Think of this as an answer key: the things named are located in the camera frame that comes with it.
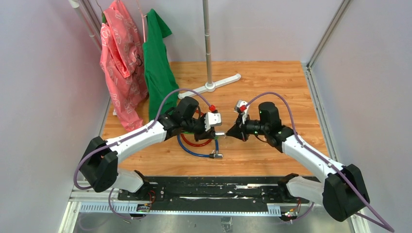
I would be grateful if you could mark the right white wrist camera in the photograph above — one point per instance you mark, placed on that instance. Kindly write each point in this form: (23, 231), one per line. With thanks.
(242, 110)

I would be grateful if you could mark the white clothes rack stand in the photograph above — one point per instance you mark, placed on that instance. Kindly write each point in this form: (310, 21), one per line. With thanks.
(210, 85)

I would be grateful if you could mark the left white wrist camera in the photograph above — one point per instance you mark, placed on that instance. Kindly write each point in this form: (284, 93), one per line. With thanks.
(212, 118)

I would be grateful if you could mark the green cable lock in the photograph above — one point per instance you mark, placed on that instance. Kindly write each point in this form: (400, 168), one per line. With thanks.
(219, 133)

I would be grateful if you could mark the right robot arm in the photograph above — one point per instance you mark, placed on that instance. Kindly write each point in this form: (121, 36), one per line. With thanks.
(339, 188)

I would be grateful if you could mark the green t-shirt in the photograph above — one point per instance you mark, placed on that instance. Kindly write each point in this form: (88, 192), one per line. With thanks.
(159, 77)

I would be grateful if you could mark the red cable lock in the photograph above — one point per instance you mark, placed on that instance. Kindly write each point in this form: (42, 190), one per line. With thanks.
(196, 144)

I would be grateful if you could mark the pink patterned garment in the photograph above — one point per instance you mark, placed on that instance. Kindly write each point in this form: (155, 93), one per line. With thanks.
(122, 62)

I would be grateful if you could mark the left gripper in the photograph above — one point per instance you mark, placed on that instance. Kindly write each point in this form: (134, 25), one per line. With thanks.
(204, 135)

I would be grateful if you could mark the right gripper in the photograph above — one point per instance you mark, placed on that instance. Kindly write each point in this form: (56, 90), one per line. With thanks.
(238, 130)

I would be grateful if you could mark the aluminium frame rail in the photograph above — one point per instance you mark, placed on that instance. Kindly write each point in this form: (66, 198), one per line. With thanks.
(91, 212)

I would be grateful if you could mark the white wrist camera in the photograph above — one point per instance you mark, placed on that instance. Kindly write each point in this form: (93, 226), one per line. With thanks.
(212, 118)
(242, 110)

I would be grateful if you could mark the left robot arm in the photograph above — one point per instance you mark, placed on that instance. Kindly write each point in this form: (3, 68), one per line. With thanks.
(100, 161)

